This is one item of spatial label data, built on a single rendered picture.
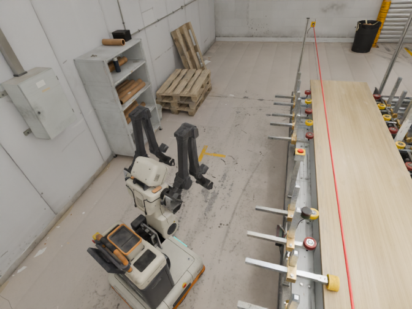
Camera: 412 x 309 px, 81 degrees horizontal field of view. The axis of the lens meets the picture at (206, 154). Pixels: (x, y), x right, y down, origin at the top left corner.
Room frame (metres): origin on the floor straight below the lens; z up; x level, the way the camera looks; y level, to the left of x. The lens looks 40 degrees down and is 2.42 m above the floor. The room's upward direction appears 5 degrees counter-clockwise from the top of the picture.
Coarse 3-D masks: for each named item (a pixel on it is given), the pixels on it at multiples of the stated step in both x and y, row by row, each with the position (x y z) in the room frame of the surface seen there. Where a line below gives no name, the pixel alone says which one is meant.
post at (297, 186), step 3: (294, 186) 1.13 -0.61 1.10; (297, 186) 1.11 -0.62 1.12; (294, 189) 1.11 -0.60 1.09; (297, 189) 1.10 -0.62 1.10; (294, 192) 1.11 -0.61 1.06; (297, 192) 1.10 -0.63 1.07; (294, 195) 1.11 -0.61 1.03; (297, 195) 1.10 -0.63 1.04; (291, 198) 1.14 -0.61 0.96; (294, 198) 1.10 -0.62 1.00; (291, 201) 1.11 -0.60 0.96; (294, 201) 1.10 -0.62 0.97; (291, 204) 1.11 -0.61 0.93; (294, 204) 1.10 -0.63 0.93; (291, 207) 1.11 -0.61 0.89; (294, 207) 1.10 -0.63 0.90
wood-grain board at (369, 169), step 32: (320, 96) 2.75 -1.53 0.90; (352, 96) 2.68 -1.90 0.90; (320, 128) 2.07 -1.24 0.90; (352, 128) 2.01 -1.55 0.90; (384, 128) 1.96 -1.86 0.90; (320, 160) 1.58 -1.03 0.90; (352, 160) 1.54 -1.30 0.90; (384, 160) 1.50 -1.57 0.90; (320, 192) 1.22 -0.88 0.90; (352, 192) 1.19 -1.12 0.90; (384, 192) 1.16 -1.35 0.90; (320, 224) 0.93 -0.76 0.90; (352, 224) 0.91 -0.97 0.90; (384, 224) 0.89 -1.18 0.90; (352, 256) 0.69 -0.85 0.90; (384, 256) 0.67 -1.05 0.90; (352, 288) 0.51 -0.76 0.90; (384, 288) 0.50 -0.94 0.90
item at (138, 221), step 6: (138, 216) 1.26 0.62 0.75; (144, 216) 1.25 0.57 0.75; (132, 222) 1.20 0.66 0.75; (138, 222) 1.20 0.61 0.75; (144, 222) 1.21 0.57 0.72; (132, 228) 1.18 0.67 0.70; (138, 228) 1.16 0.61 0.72; (144, 228) 1.12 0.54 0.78; (156, 234) 1.05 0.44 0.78; (156, 240) 1.07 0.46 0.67; (162, 240) 1.10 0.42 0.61
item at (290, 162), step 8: (288, 144) 2.10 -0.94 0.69; (288, 152) 1.96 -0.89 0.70; (288, 160) 1.83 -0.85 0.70; (288, 168) 1.72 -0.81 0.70; (288, 176) 1.61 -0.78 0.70; (288, 184) 1.51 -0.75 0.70; (288, 200) 1.32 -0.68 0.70; (288, 224) 1.08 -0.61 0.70; (280, 256) 0.85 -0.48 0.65; (280, 264) 0.78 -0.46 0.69; (280, 280) 0.67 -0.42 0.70; (280, 288) 0.62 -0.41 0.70; (288, 288) 0.61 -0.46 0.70; (280, 296) 0.57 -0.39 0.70; (288, 296) 0.57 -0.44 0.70; (280, 304) 0.53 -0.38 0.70
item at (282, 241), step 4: (248, 232) 0.95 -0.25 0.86; (252, 232) 0.94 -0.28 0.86; (256, 232) 0.94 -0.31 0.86; (248, 236) 0.93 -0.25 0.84; (252, 236) 0.92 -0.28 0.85; (256, 236) 0.91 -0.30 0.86; (260, 236) 0.91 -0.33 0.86; (264, 236) 0.91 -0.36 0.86; (268, 236) 0.90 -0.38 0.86; (272, 236) 0.90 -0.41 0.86; (268, 240) 0.88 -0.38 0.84; (272, 240) 0.87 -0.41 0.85; (276, 240) 0.87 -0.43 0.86; (280, 240) 0.86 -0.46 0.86; (284, 240) 0.86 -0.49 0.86; (284, 244) 0.85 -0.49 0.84; (296, 244) 0.83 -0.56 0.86; (300, 244) 0.82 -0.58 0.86; (304, 248) 0.80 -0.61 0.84
